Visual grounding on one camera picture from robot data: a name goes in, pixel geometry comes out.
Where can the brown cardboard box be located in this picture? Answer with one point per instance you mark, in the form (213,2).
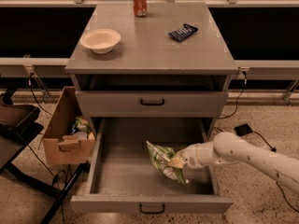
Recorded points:
(60,147)

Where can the dark blue snack packet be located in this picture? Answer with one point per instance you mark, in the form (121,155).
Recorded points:
(183,33)

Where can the black power adapter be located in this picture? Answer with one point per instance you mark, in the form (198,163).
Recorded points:
(243,129)

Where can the beige paper bowl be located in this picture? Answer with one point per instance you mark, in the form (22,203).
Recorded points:
(100,41)

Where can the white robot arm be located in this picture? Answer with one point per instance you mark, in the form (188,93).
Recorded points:
(227,148)

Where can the closed grey upper drawer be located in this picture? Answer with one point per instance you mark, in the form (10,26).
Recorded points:
(151,104)

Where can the open grey bottom drawer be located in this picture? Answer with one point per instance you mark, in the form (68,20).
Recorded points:
(123,180)

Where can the orange soda can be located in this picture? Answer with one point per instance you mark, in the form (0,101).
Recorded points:
(140,7)

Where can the snack bags in box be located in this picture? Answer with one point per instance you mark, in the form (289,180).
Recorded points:
(81,128)

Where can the grey drawer cabinet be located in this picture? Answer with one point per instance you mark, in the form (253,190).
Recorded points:
(148,59)

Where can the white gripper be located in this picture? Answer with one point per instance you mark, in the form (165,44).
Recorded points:
(189,157)

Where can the black folding stand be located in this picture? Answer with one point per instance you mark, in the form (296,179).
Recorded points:
(18,130)

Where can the green jalapeno chip bag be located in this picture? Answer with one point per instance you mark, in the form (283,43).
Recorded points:
(160,157)

